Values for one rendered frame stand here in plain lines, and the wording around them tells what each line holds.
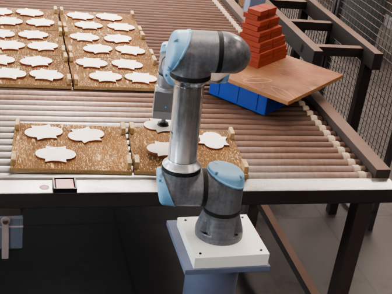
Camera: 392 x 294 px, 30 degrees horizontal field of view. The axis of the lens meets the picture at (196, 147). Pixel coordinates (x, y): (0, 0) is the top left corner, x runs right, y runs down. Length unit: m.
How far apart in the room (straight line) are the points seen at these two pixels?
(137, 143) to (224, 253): 0.69
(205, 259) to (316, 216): 2.17
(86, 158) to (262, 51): 1.10
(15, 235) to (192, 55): 0.90
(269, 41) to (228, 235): 1.34
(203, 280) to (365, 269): 1.78
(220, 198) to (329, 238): 2.01
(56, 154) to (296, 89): 1.11
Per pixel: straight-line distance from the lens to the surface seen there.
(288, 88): 3.15
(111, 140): 2.72
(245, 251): 2.24
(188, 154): 2.11
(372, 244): 4.19
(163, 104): 2.55
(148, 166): 2.57
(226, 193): 2.18
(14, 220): 2.45
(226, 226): 2.23
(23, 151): 2.62
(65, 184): 2.44
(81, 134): 2.73
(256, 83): 3.14
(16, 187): 2.44
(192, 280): 2.35
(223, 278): 2.31
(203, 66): 2.01
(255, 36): 3.30
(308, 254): 3.97
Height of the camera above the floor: 2.16
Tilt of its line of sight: 27 degrees down
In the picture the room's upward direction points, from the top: 8 degrees clockwise
